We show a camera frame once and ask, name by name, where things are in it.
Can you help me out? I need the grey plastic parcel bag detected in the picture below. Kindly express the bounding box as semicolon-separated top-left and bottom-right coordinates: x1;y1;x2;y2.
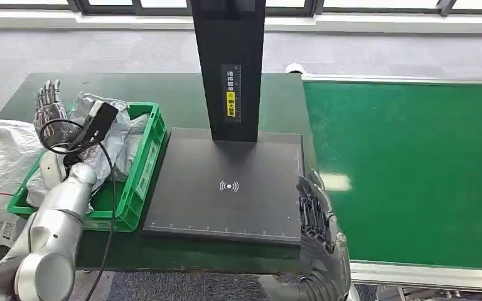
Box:
26;91;151;209

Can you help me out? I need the green conveyor belt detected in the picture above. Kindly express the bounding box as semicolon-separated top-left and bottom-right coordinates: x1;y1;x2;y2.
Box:
302;81;482;272

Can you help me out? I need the dark window frame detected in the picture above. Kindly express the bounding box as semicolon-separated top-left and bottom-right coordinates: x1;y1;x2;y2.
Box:
0;0;482;18

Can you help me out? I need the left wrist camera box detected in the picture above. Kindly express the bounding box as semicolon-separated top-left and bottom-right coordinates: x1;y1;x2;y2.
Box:
68;99;120;153

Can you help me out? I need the silver conveyor frame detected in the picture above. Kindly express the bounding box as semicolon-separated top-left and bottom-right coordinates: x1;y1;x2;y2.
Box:
299;73;482;293

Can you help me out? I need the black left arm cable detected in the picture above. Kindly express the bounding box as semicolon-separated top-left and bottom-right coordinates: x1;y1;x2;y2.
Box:
38;119;117;301

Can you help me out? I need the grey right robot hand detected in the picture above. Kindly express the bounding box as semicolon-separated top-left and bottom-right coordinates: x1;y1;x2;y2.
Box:
296;169;353;301

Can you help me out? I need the black parcel scanner stand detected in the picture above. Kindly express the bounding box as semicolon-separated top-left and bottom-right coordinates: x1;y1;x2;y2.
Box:
142;0;305;246

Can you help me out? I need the green plastic crate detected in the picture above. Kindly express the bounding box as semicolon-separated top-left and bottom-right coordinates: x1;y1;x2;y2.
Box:
6;102;168;233

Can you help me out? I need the yellow black label sticker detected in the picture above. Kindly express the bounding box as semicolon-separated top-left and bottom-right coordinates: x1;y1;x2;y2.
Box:
226;90;237;119

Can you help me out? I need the white conveyor roller end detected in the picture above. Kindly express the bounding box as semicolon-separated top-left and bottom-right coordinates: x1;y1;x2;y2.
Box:
284;62;307;76

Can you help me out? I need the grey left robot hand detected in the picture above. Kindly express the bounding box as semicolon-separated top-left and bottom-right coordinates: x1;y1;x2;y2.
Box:
33;80;80;147

